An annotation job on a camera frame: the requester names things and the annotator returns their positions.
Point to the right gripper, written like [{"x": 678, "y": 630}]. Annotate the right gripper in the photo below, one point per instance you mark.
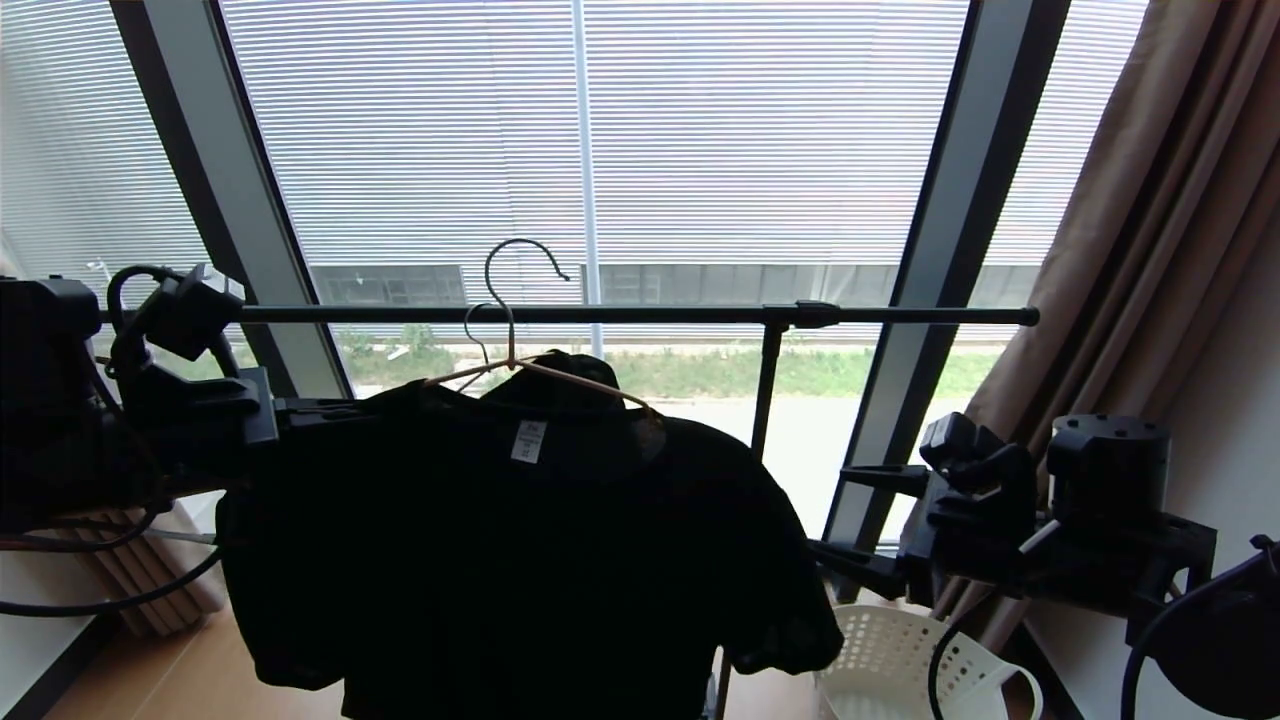
[{"x": 965, "y": 545}]

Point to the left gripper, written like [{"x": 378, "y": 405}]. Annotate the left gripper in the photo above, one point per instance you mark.
[{"x": 210, "y": 420}]

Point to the pink clothes hanger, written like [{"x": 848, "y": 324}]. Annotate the pink clothes hanger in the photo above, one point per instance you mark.
[
  {"x": 478, "y": 335},
  {"x": 510, "y": 320}
]

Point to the black garment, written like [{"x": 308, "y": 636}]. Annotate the black garment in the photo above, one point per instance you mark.
[
  {"x": 520, "y": 560},
  {"x": 560, "y": 375}
]

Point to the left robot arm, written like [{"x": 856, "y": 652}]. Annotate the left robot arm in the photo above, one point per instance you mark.
[{"x": 50, "y": 400}]

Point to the white laundry basket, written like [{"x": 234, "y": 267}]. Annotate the white laundry basket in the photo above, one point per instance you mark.
[{"x": 890, "y": 660}]

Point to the black clothes rack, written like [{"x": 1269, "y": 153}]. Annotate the black clothes rack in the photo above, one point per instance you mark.
[{"x": 800, "y": 314}]

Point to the brown curtain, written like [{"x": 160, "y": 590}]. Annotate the brown curtain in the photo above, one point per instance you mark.
[
  {"x": 150, "y": 580},
  {"x": 1150, "y": 200}
]

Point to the window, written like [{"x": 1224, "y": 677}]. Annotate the window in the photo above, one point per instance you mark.
[{"x": 950, "y": 150}]

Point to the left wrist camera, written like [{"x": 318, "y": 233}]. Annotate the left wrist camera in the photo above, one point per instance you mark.
[{"x": 190, "y": 315}]

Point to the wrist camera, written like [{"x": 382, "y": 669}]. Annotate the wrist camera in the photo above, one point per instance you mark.
[
  {"x": 975, "y": 450},
  {"x": 190, "y": 315}
]

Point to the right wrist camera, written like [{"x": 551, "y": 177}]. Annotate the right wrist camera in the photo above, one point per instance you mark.
[{"x": 975, "y": 450}]

